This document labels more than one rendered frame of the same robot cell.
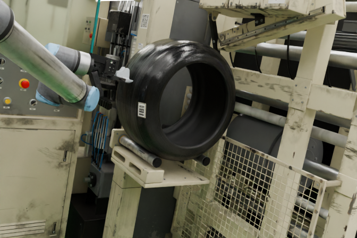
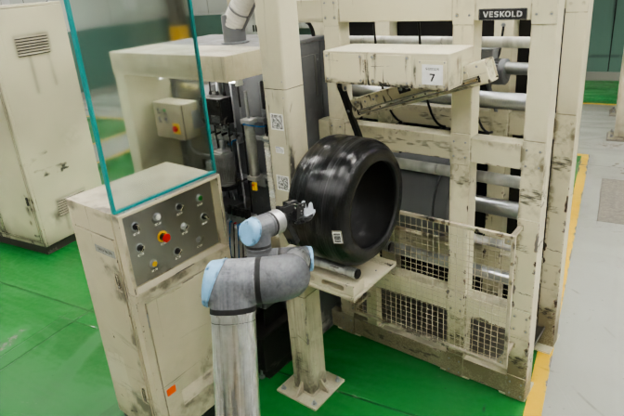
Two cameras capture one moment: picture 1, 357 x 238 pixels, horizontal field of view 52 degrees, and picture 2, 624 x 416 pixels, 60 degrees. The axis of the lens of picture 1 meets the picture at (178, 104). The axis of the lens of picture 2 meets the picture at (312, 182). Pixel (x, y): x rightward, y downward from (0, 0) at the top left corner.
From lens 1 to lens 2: 106 cm
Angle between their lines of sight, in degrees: 19
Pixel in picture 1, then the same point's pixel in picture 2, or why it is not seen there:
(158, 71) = (342, 194)
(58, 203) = not seen: hidden behind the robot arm
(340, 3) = (490, 66)
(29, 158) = (194, 308)
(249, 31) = (393, 99)
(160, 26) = (297, 122)
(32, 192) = (207, 338)
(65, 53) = (266, 225)
